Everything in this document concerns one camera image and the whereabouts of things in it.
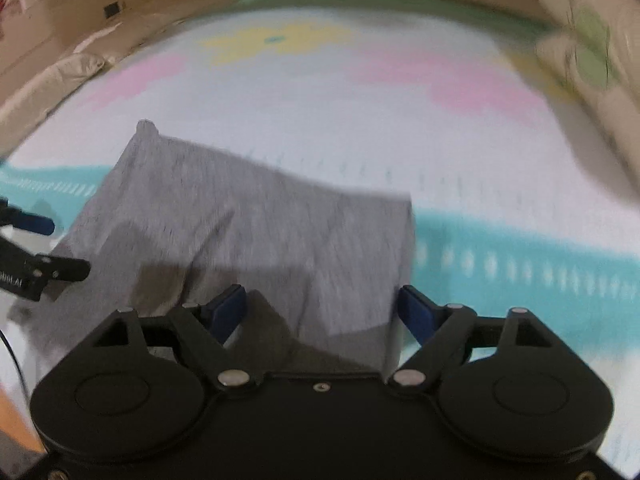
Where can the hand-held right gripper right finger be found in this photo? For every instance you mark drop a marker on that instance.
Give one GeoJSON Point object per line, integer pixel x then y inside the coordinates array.
{"type": "Point", "coordinates": [416, 314]}

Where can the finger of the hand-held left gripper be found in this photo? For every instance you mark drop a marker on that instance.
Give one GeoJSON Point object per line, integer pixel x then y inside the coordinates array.
{"type": "Point", "coordinates": [33, 224]}
{"type": "Point", "coordinates": [60, 268]}

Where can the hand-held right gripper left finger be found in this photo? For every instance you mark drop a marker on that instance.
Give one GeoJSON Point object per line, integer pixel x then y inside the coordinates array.
{"type": "Point", "coordinates": [227, 312]}

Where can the grey pants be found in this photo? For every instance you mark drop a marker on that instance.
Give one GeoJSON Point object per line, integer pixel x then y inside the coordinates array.
{"type": "Point", "coordinates": [240, 240]}

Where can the beige folded quilt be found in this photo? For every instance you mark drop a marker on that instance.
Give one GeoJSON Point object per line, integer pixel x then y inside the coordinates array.
{"type": "Point", "coordinates": [55, 75]}

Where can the floral printed bed sheet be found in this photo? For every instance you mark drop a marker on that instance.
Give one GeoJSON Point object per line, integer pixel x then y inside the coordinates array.
{"type": "Point", "coordinates": [400, 150]}

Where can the cream floral pillow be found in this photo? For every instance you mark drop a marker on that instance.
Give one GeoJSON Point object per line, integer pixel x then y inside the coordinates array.
{"type": "Point", "coordinates": [585, 72]}
{"type": "Point", "coordinates": [585, 7]}

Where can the dark wall socket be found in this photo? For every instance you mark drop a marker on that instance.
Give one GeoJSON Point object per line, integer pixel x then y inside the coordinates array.
{"type": "Point", "coordinates": [113, 10]}

